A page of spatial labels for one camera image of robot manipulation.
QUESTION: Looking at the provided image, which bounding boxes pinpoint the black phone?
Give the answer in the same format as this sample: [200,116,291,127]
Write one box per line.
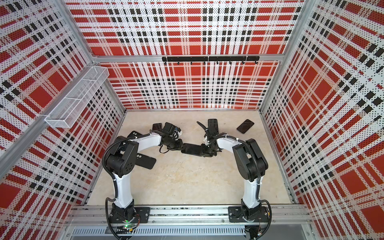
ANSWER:
[152,123,163,131]
[237,119,255,134]

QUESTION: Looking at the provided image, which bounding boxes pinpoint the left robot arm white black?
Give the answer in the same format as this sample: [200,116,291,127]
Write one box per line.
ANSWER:
[102,123,183,211]

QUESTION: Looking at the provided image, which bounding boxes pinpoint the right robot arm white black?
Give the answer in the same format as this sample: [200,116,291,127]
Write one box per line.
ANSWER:
[197,119,269,222]

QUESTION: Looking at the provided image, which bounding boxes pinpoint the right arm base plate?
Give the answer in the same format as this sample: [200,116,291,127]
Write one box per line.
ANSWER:
[228,206,269,223]

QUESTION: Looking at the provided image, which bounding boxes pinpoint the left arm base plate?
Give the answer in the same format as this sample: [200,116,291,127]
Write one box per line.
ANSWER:
[109,205,151,224]

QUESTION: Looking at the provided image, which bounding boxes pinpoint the black hook rail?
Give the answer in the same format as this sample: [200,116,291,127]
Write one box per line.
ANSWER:
[162,56,260,64]

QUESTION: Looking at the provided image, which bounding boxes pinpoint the wire mesh wall basket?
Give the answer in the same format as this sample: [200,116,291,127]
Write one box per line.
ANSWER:
[45,66,109,129]

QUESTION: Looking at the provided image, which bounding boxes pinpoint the aluminium front rail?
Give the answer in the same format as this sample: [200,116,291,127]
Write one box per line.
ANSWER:
[65,204,312,227]

